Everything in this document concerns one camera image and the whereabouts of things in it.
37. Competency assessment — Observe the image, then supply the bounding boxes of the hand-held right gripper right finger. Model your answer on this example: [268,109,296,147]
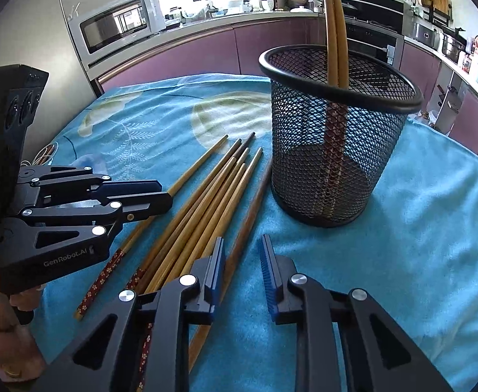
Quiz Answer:
[259,234,454,392]

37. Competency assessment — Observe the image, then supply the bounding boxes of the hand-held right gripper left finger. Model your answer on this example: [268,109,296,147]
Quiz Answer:
[31,237,226,392]

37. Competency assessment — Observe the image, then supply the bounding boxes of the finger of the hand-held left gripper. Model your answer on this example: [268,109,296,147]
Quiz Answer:
[1,193,174,252]
[18,164,163,208]

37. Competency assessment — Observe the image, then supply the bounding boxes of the bunch of wooden chopsticks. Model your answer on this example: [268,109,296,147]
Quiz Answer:
[133,132,274,392]

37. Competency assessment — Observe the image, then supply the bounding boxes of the wooden chopstick red patterned end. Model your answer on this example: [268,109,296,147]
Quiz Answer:
[328,0,351,219]
[320,0,338,219]
[73,135,229,321]

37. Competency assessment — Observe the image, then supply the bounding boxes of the black mesh utensil holder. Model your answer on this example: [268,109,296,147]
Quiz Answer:
[259,45,424,228]

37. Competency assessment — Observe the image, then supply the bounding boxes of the person's left hand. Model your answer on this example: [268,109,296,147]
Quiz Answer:
[0,278,46,331]

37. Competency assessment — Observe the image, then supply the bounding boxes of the blue floral tablecloth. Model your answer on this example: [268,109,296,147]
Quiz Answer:
[29,73,478,392]

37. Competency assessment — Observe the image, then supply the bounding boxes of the silver microwave oven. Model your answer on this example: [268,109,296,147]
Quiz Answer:
[68,0,167,70]

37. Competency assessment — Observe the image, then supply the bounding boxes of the purple kitchen cabinets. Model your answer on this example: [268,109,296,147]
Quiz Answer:
[96,12,478,160]

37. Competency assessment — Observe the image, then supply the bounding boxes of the black built-in oven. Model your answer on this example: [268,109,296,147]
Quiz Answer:
[339,20,405,72]

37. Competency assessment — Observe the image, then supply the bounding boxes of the steel rectangular container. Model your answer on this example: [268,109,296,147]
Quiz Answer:
[410,20,440,48]

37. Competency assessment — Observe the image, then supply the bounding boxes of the steel stockpot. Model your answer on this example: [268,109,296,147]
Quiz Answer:
[441,35,467,60]

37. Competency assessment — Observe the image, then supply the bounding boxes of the black wall rack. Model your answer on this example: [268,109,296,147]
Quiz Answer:
[403,0,454,26]

